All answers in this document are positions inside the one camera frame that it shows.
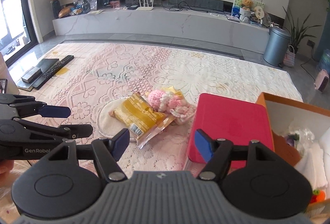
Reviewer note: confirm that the pink red box lid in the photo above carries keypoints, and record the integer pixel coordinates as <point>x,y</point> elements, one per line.
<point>226,118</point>

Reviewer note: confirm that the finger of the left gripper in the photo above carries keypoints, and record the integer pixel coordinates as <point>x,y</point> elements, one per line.
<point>29,109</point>
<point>14,132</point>

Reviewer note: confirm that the grey metal trash bin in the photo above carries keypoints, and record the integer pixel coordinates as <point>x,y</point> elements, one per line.
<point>276,46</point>

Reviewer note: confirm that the teddy bear bouquet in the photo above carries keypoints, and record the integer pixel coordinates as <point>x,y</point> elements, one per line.
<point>245,11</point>

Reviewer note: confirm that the person's left hand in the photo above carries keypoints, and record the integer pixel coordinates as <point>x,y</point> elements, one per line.
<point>6,166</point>

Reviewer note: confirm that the red orange knitted toy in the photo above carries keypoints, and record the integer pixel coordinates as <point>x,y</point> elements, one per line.
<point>318,196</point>

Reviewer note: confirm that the potted green floor plant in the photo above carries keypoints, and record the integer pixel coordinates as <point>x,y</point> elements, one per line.
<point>298,29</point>

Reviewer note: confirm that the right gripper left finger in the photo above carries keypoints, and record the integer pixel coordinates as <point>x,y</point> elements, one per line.
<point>107,153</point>

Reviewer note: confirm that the grey marble tv bench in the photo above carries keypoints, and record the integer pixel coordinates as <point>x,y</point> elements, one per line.
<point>187,24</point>

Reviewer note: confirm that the yellow snack packet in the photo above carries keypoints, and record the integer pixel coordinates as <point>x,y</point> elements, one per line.
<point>137,115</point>

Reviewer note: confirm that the orange cardboard box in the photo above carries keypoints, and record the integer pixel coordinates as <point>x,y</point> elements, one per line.
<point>284,113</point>

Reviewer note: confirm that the white folded towel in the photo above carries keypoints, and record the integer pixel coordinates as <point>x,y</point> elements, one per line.
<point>314,165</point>

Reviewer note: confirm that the white wifi router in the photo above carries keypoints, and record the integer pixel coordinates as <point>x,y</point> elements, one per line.
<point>145,5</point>

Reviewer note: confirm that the pink small heater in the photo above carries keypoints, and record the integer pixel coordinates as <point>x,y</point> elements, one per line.
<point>322,80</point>

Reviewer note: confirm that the yellow cloth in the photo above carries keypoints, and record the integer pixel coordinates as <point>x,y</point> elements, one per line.
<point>171,89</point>

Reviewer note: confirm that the clear plastic bag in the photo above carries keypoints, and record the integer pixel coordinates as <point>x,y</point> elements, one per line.
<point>300,138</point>

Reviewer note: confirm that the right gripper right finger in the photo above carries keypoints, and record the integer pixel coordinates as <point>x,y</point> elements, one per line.
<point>216,154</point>

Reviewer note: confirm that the round white cloth pad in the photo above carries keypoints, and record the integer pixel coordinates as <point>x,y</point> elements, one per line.
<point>107,125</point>

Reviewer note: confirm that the black remote control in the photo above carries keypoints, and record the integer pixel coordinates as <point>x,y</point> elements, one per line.
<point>52,71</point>

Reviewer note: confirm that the pink knitted toy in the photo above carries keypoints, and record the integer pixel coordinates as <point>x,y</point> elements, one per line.
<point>171,104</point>

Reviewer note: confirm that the pink checkered basket bag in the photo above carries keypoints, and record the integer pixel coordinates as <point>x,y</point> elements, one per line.
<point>289,58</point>

